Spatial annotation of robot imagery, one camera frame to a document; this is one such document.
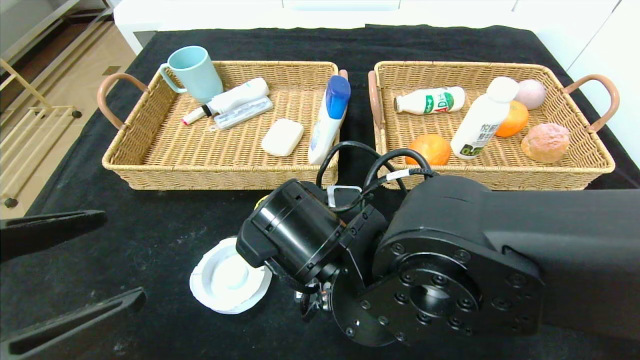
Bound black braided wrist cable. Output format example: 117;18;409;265
272;260;331;321

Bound smooth black camera cable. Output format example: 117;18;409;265
316;141;408;193

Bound small white green-label bottle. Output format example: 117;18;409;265
393;86;466;116

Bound braided arm cable white tag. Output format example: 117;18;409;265
350;149;438;211

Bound white table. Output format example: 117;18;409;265
114;0;531;57

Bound black tablecloth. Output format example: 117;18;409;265
0;25;640;360

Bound white soap bar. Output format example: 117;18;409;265
261;118;304;157

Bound white tube red tip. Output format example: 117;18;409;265
181;77;270;126

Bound gold metal rack cart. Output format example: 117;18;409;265
0;57;84;210

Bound grey metal shelf frame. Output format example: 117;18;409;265
0;0;115;108

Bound large white milk bottle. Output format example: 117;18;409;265
450;76;521;160

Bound pale pink egg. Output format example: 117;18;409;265
515;79;547;110

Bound orange fruit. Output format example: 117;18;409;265
405;134;452;166
495;100;530;138

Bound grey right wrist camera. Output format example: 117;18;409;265
327;185;362;208

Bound brown bread bun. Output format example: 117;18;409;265
521;122;571;164

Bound light blue mug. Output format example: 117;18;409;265
159;46;225;104

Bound white bottle blue cap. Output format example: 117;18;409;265
307;75;352;166

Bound wicker basket brown handles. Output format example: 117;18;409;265
368;61;620;192
97;60;349;191

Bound clear plastic toothbrush case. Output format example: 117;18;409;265
208;96;274;132

